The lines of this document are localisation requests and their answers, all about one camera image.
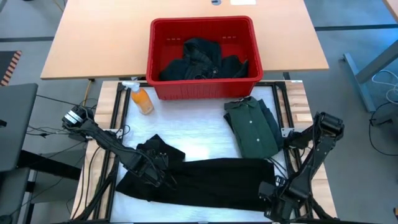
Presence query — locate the black garment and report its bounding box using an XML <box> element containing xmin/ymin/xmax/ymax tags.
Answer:
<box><xmin>115</xmin><ymin>133</ymin><xmax>278</xmax><ymax>213</ymax></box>

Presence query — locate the dark teal garment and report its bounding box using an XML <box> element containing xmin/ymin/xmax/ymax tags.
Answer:
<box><xmin>159</xmin><ymin>37</ymin><xmax>250</xmax><ymax>82</ymax></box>

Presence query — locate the black floor cable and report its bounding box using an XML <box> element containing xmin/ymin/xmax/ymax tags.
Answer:
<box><xmin>25</xmin><ymin>124</ymin><xmax>91</xmax><ymax>147</ymax></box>
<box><xmin>368</xmin><ymin>101</ymin><xmax>398</xmax><ymax>157</ymax></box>

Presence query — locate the yellow hanging cable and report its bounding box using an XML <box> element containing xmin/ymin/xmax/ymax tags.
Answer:
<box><xmin>82</xmin><ymin>79</ymin><xmax>94</xmax><ymax>108</ymax></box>

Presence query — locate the orange spray bottle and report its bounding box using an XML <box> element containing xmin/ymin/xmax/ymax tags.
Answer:
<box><xmin>121</xmin><ymin>81</ymin><xmax>155</xmax><ymax>116</ymax></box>

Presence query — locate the grey metal desk leg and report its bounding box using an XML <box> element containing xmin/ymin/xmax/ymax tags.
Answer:
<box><xmin>342</xmin><ymin>39</ymin><xmax>398</xmax><ymax>113</ymax></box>

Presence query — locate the light wooden desk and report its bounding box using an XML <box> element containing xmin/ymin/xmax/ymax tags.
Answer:
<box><xmin>40</xmin><ymin>0</ymin><xmax>330</xmax><ymax>81</ymax></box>

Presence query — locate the black aluminium table frame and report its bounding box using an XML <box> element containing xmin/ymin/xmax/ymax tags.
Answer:
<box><xmin>70</xmin><ymin>80</ymin><xmax>339</xmax><ymax>224</ymax></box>

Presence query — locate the white floor cable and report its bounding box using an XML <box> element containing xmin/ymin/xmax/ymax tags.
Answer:
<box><xmin>371</xmin><ymin>68</ymin><xmax>398</xmax><ymax>105</ymax></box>

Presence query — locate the red plastic laundry basket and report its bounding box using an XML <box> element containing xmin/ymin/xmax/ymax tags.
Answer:
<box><xmin>146</xmin><ymin>15</ymin><xmax>265</xmax><ymax>101</ymax></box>

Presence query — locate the dark grey side cabinet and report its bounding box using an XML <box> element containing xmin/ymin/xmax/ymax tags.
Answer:
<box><xmin>0</xmin><ymin>83</ymin><xmax>39</xmax><ymax>172</ymax></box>

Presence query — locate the green knit shirt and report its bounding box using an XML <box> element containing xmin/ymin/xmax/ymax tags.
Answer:
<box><xmin>223</xmin><ymin>96</ymin><xmax>280</xmax><ymax>160</ymax></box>

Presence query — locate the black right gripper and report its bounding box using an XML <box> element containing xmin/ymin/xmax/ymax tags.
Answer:
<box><xmin>262</xmin><ymin>185</ymin><xmax>308</xmax><ymax>222</ymax></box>

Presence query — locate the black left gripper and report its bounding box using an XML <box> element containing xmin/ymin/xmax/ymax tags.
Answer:
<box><xmin>126</xmin><ymin>149</ymin><xmax>170</xmax><ymax>189</ymax></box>

